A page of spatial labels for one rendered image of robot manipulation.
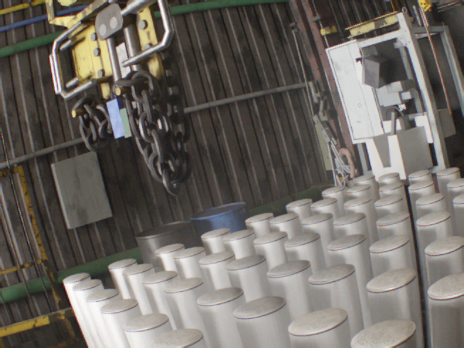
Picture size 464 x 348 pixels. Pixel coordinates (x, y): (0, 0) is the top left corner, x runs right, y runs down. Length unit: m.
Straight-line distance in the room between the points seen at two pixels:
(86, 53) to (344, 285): 1.08
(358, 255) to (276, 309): 0.62
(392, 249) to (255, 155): 4.97
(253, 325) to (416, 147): 3.35
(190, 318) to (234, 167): 4.57
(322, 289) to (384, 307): 0.32
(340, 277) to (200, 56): 5.14
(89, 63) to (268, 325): 0.92
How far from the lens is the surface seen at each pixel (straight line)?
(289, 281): 2.05
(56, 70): 1.37
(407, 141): 4.74
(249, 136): 6.83
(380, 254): 2.01
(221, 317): 1.94
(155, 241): 5.44
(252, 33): 7.14
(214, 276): 2.59
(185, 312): 2.24
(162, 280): 2.47
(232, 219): 5.72
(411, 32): 4.91
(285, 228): 3.11
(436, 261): 1.80
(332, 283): 1.83
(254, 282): 2.34
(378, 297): 1.61
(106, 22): 1.21
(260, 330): 1.70
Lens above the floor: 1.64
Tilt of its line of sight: 5 degrees down
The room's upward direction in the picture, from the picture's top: 15 degrees counter-clockwise
